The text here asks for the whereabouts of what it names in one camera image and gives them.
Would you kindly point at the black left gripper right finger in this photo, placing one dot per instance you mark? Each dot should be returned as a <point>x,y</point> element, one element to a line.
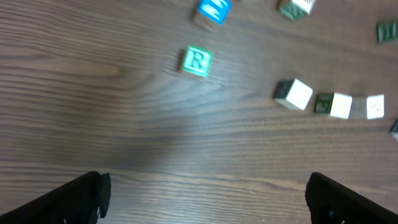
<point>330,202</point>

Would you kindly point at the green edged picture block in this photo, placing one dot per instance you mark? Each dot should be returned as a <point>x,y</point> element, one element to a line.
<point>369,107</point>

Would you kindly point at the white picture block centre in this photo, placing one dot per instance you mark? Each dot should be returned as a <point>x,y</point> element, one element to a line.
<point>386,31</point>

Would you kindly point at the white block lower left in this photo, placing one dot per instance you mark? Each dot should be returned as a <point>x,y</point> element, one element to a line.
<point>293,94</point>

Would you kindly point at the green B picture block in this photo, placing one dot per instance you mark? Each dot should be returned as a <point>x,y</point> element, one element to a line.
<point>296,9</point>

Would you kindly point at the green R letter block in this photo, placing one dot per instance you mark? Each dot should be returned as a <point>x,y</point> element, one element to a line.
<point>196,61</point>

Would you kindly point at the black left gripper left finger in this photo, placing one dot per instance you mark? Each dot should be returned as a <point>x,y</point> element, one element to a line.
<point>83,200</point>

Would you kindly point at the white picture block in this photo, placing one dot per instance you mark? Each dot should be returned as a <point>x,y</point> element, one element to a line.
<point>386,31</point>
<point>394,130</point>

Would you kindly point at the plain white wooden block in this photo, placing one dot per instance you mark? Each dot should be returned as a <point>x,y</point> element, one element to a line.
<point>334,104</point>

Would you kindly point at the blue top block left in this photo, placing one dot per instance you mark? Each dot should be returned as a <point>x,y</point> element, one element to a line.
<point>211,14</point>

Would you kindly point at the white picture block lower right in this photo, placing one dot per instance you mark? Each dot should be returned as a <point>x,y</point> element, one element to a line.
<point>394,130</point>

